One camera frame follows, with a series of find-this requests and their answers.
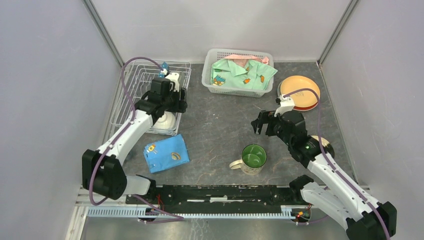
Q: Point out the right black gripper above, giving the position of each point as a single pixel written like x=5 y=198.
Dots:
x=266 y=117

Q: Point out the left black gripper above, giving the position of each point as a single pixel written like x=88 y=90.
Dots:
x=181 y=106

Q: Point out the white round bowl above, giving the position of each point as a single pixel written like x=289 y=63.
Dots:
x=166 y=122

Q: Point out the blue polka dot plate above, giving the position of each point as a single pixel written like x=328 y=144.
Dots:
x=165 y=70

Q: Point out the cream plate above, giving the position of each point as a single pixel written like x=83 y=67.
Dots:
x=326 y=144

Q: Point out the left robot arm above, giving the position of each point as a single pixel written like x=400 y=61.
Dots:
x=102 y=169

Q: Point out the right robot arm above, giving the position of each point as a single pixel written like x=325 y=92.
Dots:
x=361 y=215

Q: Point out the green interior mug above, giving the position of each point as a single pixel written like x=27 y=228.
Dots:
x=252 y=160

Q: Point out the blue folded cloth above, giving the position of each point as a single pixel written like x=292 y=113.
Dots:
x=166 y=154

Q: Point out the orange plate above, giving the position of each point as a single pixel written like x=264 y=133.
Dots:
x=296 y=82

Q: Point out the mint green printed shirt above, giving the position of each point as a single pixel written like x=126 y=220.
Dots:
x=254 y=75

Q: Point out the white plastic basket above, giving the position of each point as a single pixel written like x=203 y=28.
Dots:
x=216 y=54

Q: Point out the pink cloth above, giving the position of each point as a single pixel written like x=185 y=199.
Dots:
x=243 y=58

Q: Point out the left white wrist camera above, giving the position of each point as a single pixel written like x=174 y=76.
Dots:
x=173 y=77

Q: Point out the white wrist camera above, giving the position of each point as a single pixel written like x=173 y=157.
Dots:
x=286 y=104
x=173 y=77

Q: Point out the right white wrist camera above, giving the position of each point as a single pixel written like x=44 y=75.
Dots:
x=286 y=104

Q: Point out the white wire dish rack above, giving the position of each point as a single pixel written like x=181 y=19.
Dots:
x=137 y=79

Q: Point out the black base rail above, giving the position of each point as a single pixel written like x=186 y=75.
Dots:
x=226 y=199

